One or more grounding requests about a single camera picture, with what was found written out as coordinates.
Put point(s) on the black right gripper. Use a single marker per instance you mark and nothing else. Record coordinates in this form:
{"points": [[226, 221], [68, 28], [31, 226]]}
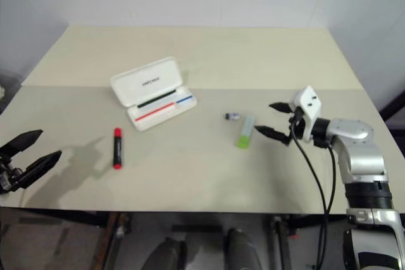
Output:
{"points": [[296, 115]]}

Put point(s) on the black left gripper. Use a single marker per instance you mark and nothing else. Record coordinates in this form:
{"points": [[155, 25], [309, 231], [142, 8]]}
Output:
{"points": [[8, 176]]}

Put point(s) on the small grey cap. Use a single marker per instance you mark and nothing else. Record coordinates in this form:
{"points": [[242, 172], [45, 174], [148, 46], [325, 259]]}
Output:
{"points": [[232, 116]]}

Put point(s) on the red and black marker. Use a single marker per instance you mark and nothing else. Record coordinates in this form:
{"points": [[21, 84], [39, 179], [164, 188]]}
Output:
{"points": [[117, 150]]}

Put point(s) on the white hinged pencil case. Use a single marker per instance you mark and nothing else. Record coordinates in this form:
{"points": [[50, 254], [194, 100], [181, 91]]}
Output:
{"points": [[148, 83]]}

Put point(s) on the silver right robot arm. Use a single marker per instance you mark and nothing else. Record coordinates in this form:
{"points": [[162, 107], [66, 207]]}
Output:
{"points": [[360, 156]]}

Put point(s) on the dark metal table leg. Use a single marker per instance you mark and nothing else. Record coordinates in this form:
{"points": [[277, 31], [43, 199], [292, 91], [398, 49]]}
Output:
{"points": [[283, 244], [115, 241]]}

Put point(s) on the dark rounded shape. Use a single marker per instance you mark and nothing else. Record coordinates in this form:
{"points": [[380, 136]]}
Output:
{"points": [[242, 251], [166, 254]]}

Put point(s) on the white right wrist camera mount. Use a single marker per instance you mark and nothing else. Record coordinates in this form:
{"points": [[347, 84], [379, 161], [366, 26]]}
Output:
{"points": [[310, 102]]}

